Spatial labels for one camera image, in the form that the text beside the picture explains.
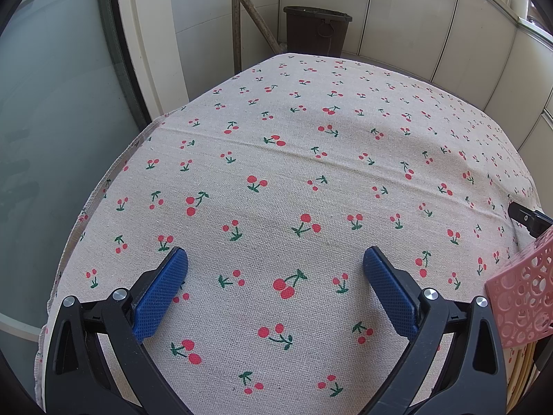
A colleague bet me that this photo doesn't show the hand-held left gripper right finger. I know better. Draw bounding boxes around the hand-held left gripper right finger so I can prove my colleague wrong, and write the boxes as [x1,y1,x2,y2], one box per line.
[363,246,509,415]

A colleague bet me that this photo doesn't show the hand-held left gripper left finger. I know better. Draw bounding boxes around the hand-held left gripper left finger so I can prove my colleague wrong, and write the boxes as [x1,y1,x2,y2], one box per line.
[43,246,191,415]

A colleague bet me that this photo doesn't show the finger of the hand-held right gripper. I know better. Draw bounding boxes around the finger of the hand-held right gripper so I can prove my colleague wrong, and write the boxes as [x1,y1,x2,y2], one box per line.
[507,201,553,238]

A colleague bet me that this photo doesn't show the pink perforated plastic basket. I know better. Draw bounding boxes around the pink perforated plastic basket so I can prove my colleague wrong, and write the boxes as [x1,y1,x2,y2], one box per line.
[485,229,553,349]

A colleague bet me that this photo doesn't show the pale yellow ridged strips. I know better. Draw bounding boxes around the pale yellow ridged strips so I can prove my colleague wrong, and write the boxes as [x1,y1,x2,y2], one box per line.
[505,341,546,404]

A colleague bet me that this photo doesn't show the cherry print tablecloth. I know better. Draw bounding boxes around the cherry print tablecloth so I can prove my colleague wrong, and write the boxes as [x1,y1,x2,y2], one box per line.
[32,52,546,415]

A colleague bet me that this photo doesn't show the dark brown trash bin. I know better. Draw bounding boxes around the dark brown trash bin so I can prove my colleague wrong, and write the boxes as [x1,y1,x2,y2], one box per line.
[283,6,353,58]

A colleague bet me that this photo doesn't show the upright metal pole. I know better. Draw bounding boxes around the upright metal pole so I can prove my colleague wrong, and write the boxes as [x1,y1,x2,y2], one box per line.
[232,0,242,73]

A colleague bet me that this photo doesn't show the slanted metal pole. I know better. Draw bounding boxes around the slanted metal pole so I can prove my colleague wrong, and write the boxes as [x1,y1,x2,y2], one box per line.
[213,0,287,55]

